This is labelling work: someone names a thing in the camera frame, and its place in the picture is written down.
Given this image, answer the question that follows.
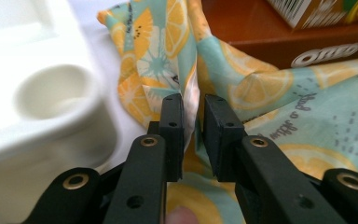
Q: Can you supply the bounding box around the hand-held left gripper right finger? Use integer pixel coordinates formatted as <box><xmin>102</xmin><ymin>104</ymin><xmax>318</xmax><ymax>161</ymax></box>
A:
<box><xmin>202</xmin><ymin>93</ymin><xmax>347</xmax><ymax>224</ymax></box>

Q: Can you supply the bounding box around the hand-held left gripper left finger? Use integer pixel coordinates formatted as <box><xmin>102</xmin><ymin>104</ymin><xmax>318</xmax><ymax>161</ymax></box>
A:
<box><xmin>103</xmin><ymin>92</ymin><xmax>186</xmax><ymax>224</ymax></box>

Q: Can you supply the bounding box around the lemon print fabric bag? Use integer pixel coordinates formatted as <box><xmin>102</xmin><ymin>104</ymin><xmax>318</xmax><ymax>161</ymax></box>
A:
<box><xmin>96</xmin><ymin>0</ymin><xmax>358</xmax><ymax>224</ymax></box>

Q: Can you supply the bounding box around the long brown box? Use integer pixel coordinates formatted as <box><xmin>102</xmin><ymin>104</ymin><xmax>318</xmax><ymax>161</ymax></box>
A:
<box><xmin>200</xmin><ymin>0</ymin><xmax>358</xmax><ymax>70</ymax></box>

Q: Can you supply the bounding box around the white plastic box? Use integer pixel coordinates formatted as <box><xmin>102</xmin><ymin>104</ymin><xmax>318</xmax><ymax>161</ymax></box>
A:
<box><xmin>0</xmin><ymin>0</ymin><xmax>120</xmax><ymax>224</ymax></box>

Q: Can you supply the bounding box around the yellow drink carton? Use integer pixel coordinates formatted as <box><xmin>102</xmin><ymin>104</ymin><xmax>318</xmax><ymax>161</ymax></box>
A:
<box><xmin>266</xmin><ymin>0</ymin><xmax>358</xmax><ymax>31</ymax></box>

